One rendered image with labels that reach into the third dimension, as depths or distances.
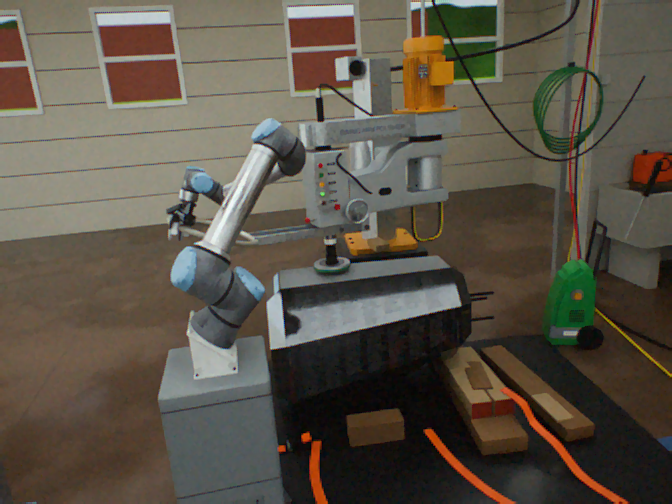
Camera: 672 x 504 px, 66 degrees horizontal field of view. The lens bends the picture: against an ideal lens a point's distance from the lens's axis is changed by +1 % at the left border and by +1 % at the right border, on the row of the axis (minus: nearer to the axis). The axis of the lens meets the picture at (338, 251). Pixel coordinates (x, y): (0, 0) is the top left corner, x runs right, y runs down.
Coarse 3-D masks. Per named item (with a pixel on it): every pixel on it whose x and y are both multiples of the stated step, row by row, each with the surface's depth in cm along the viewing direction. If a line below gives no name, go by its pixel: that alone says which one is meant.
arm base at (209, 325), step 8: (208, 304) 197; (200, 312) 196; (208, 312) 194; (192, 320) 195; (200, 320) 193; (208, 320) 192; (216, 320) 192; (224, 320) 192; (200, 328) 191; (208, 328) 191; (216, 328) 191; (224, 328) 193; (232, 328) 195; (200, 336) 191; (208, 336) 190; (216, 336) 191; (224, 336) 193; (232, 336) 197; (216, 344) 192; (224, 344) 194; (232, 344) 198
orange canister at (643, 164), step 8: (656, 152) 479; (664, 152) 476; (640, 160) 474; (648, 160) 468; (664, 160) 471; (640, 168) 475; (648, 168) 470; (664, 168) 473; (632, 176) 486; (640, 176) 476; (648, 176) 472; (664, 176) 476; (632, 184) 480; (640, 184) 474; (656, 184) 473; (664, 184) 474
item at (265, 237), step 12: (288, 228) 297; (300, 228) 299; (312, 228) 291; (324, 228) 293; (336, 228) 296; (348, 228) 299; (360, 228) 302; (264, 240) 281; (276, 240) 284; (288, 240) 287
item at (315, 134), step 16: (432, 112) 295; (448, 112) 298; (304, 128) 276; (320, 128) 274; (336, 128) 277; (352, 128) 280; (368, 128) 283; (384, 128) 287; (400, 128) 291; (416, 128) 294; (432, 128) 297; (448, 128) 301; (304, 144) 279; (320, 144) 276; (336, 144) 279
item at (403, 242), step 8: (400, 232) 402; (352, 240) 390; (360, 240) 388; (392, 240) 382; (400, 240) 380; (408, 240) 379; (352, 248) 369; (360, 248) 368; (368, 248) 367; (392, 248) 367; (400, 248) 368; (408, 248) 369
